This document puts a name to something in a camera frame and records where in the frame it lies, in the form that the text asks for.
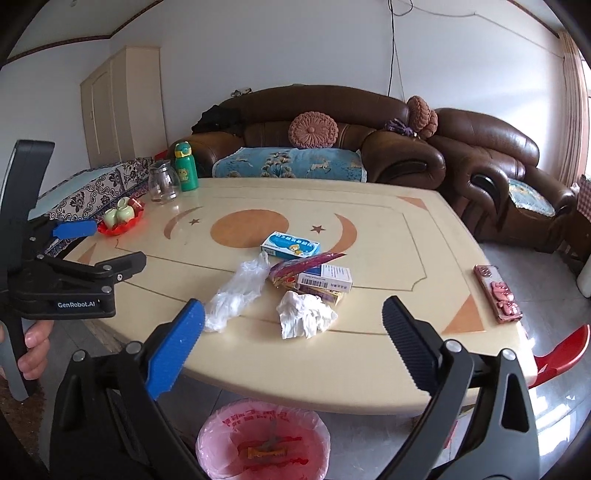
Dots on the white tissue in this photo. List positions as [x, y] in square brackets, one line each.
[304, 314]

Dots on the clear glass pitcher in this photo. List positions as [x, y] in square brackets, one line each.
[163, 184]

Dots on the floral patterned seat cushion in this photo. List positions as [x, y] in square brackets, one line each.
[92, 184]

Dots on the round pink crochet cushion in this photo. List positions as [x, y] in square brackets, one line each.
[314, 130]
[421, 115]

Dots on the blue patterned cushion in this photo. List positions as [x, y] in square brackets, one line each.
[286, 164]

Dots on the white and blue box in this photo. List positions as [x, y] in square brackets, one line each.
[325, 277]

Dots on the green ceramic teacup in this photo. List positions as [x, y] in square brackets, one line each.
[112, 217]
[128, 214]
[123, 203]

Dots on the green kids water bottle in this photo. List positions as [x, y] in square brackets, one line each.
[186, 170]

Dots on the checkered cloth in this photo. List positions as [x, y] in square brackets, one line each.
[582, 198]

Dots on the trash bin with pink bag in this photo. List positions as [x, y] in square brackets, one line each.
[263, 429]

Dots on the red plastic stool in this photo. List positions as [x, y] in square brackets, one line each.
[561, 353]

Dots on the person's left hand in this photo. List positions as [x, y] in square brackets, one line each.
[34, 346]

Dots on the yellow and purple box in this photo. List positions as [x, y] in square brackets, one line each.
[330, 297]

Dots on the brown leather armchair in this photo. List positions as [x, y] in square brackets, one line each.
[485, 138]

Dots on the clear plastic bag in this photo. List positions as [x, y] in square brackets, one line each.
[231, 300]

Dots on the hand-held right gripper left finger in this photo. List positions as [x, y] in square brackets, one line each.
[178, 350]

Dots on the pink curtain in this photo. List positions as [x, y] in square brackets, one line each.
[572, 106]

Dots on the pink phone case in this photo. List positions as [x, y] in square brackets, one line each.
[496, 290]

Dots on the blue medicine box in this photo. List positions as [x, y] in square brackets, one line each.
[291, 243]

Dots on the purple knitted item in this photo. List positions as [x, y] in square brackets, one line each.
[400, 127]

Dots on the blue armchair seat cover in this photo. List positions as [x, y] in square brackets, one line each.
[531, 198]

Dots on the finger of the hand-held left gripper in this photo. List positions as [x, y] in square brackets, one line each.
[76, 229]
[117, 270]

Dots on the cream wooden wardrobe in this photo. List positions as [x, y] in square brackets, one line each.
[124, 106]

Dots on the purple snack wrapper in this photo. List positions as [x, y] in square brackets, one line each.
[295, 267]

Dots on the red plastic tray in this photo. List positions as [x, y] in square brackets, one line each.
[136, 220]

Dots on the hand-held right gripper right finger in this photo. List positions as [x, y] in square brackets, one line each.
[411, 346]

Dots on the dark clothing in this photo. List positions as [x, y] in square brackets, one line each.
[217, 117]

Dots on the brown leather sofa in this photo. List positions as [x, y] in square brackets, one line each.
[323, 106]

